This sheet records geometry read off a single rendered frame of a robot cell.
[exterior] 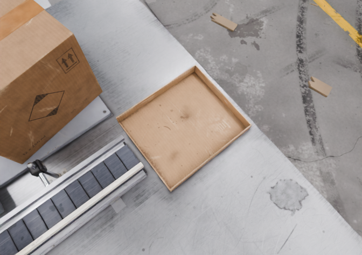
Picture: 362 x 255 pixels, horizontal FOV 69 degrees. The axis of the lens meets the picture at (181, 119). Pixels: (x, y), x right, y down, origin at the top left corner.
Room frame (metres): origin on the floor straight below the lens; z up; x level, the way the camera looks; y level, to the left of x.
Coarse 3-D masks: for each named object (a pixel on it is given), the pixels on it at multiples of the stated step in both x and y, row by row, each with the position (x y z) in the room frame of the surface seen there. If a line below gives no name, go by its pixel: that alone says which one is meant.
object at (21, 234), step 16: (112, 160) 0.14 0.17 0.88; (128, 160) 0.14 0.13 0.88; (96, 176) 0.09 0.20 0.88; (112, 176) 0.09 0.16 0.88; (64, 192) 0.04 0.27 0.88; (80, 192) 0.05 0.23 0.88; (96, 192) 0.05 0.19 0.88; (112, 192) 0.06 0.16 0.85; (48, 208) 0.00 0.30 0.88; (64, 208) 0.00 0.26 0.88; (16, 224) -0.04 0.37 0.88; (32, 224) -0.04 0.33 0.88; (48, 224) -0.04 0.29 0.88; (0, 240) -0.08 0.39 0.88; (16, 240) -0.08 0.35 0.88; (32, 240) -0.07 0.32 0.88
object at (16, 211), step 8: (120, 136) 0.18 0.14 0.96; (112, 144) 0.16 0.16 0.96; (96, 152) 0.14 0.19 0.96; (104, 152) 0.14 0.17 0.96; (88, 160) 0.11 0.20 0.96; (80, 168) 0.09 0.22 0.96; (64, 176) 0.07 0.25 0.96; (56, 184) 0.05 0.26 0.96; (40, 192) 0.03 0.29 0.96; (48, 192) 0.03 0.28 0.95; (32, 200) 0.01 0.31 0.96; (16, 208) -0.01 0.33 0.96; (24, 208) -0.01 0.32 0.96; (8, 216) -0.02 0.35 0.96; (0, 224) -0.04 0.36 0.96
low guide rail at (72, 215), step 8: (136, 168) 0.12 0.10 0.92; (128, 176) 0.09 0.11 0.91; (112, 184) 0.07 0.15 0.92; (120, 184) 0.08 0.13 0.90; (104, 192) 0.05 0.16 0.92; (96, 200) 0.03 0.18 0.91; (80, 208) 0.01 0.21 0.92; (72, 216) -0.01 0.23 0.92; (56, 224) -0.03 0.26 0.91; (64, 224) -0.03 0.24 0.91; (48, 232) -0.05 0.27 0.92; (40, 240) -0.07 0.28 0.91; (24, 248) -0.09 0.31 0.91; (32, 248) -0.09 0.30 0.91
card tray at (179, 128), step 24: (192, 72) 0.46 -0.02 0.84; (168, 96) 0.37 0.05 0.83; (192, 96) 0.38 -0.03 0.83; (216, 96) 0.39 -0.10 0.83; (120, 120) 0.27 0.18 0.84; (144, 120) 0.28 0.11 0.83; (168, 120) 0.29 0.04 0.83; (192, 120) 0.30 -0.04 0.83; (216, 120) 0.31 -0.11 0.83; (240, 120) 0.31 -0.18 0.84; (144, 144) 0.20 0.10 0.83; (168, 144) 0.21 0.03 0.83; (192, 144) 0.22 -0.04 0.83; (216, 144) 0.23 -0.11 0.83; (168, 168) 0.14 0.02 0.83; (192, 168) 0.15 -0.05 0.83
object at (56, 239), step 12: (120, 144) 0.18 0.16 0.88; (108, 156) 0.15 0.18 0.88; (84, 168) 0.11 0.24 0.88; (144, 168) 0.13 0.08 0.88; (72, 180) 0.07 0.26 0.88; (132, 180) 0.09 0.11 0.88; (120, 192) 0.06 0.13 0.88; (36, 204) 0.01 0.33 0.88; (96, 204) 0.02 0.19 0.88; (108, 204) 0.03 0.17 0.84; (84, 216) -0.01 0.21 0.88; (0, 228) -0.06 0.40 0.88; (72, 228) -0.04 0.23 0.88; (48, 240) -0.07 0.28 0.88; (60, 240) -0.07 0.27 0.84; (36, 252) -0.10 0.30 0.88
